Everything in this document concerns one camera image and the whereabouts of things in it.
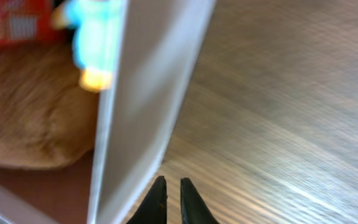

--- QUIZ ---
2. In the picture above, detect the white box pink interior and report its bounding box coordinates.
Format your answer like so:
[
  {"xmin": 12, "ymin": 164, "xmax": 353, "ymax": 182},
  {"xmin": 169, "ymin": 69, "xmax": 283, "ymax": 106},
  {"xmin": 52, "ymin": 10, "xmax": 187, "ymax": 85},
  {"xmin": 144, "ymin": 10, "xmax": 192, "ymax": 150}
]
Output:
[{"xmin": 0, "ymin": 1, "xmax": 215, "ymax": 223}]

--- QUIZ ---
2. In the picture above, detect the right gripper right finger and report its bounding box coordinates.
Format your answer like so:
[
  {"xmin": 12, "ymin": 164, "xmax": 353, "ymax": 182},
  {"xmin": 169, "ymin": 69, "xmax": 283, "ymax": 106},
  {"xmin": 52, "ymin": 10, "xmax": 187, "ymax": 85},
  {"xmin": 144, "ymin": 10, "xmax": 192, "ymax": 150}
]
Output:
[{"xmin": 180, "ymin": 177, "xmax": 219, "ymax": 224}]

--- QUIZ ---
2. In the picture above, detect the brown plush toy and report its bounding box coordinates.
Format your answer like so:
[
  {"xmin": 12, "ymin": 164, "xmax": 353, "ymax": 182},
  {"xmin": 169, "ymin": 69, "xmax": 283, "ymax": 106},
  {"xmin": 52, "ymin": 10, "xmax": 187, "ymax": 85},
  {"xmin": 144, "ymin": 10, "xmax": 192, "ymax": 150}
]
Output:
[{"xmin": 0, "ymin": 44, "xmax": 99, "ymax": 169}]

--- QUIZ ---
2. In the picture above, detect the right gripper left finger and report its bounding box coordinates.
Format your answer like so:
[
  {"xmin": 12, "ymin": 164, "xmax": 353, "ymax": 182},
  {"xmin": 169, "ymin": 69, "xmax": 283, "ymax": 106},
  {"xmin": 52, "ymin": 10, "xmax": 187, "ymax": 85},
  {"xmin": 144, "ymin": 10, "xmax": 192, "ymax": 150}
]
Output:
[{"xmin": 127, "ymin": 175, "xmax": 167, "ymax": 224}]

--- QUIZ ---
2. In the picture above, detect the duck toy blue hat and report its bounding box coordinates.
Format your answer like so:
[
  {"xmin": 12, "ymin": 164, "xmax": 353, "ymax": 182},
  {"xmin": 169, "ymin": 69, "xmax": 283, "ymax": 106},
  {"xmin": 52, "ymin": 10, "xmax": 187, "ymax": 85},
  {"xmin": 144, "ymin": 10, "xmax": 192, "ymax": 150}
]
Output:
[{"xmin": 52, "ymin": 0, "xmax": 126, "ymax": 92}]

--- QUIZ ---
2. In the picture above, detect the red toy fire truck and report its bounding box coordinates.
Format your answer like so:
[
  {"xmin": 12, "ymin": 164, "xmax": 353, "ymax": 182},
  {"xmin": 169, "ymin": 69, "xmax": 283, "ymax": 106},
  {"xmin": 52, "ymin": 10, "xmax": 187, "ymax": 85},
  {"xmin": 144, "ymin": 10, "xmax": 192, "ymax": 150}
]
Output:
[{"xmin": 0, "ymin": 0, "xmax": 64, "ymax": 46}]

